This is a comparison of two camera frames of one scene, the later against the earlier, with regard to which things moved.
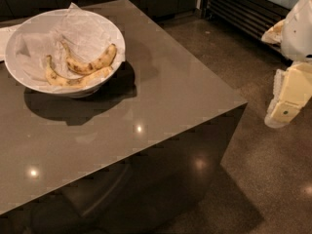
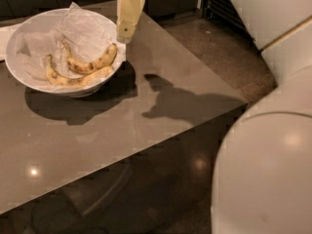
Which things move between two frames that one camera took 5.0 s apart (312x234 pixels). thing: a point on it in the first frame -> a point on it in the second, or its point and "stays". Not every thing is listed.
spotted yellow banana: x=83 y=81 stays
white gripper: x=298 y=33 -> x=130 y=14
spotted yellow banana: x=89 y=67 stays
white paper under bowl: x=6 y=34 stays
